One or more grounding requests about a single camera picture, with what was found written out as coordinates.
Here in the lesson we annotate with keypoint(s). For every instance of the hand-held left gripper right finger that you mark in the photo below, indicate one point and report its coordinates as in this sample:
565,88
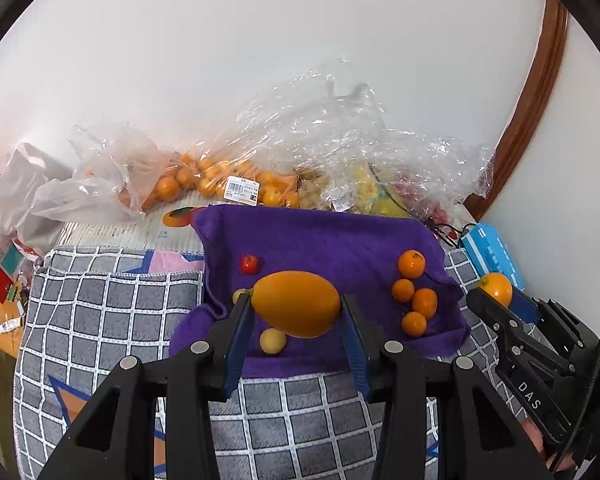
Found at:
357,355

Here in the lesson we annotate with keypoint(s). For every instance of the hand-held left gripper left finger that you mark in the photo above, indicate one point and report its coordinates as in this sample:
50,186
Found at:
235,345

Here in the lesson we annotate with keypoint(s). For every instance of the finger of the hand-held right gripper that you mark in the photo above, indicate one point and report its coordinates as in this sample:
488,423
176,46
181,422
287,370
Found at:
492,312
527,307

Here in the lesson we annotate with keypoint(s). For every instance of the rough-skinned orange mandarin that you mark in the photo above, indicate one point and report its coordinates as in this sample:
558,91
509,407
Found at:
496,287

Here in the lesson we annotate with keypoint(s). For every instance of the small green-brown fruit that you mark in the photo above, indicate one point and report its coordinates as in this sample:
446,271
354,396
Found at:
237,296
272,341

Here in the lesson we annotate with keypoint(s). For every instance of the large orange mandarin green stem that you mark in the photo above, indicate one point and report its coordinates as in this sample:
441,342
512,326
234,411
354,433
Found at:
424,302

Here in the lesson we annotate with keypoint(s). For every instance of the yellow-orange mango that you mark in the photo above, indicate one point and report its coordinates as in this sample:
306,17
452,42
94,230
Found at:
295,310

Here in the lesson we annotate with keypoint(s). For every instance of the small red fruit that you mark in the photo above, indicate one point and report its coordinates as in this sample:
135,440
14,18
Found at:
249,263

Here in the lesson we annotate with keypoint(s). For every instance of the bagged small red fruits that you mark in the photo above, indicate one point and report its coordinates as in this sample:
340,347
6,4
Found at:
430,207

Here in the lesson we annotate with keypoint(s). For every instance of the person's right hand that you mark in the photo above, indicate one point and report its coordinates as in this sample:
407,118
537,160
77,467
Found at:
537,442

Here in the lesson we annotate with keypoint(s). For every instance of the blue tissue box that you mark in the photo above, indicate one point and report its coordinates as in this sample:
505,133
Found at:
490,250

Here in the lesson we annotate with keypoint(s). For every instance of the purple towel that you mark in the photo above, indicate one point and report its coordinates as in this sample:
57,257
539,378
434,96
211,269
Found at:
330,245

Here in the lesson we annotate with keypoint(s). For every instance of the grey checked blanket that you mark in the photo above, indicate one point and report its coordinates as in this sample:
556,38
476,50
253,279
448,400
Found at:
105,310

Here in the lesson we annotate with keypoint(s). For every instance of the white carton orange print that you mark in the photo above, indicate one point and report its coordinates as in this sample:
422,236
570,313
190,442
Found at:
130,235

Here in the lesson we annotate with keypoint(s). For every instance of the yellow fruit bunch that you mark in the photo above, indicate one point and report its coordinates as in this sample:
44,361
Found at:
375,195

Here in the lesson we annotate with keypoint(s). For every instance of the labelled bag of mandarins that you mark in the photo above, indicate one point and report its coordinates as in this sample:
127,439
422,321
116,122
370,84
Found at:
215,175

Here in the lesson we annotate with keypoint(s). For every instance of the crumpled translucent plastic bag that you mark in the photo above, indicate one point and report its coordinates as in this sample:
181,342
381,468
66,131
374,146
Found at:
110,170

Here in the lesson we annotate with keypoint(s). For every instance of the large clear plastic bag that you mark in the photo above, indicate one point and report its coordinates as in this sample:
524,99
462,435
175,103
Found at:
355,135

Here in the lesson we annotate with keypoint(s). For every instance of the small white tube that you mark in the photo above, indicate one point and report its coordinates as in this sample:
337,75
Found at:
7,327

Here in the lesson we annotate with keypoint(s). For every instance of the printed plastic bag red logo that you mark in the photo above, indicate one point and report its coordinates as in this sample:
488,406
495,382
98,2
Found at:
7,255

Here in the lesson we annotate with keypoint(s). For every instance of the white plastic bag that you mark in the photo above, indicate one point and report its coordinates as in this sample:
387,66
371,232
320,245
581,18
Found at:
20,180

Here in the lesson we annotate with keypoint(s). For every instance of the brown wooden door frame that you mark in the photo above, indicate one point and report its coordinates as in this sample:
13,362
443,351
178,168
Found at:
540,85

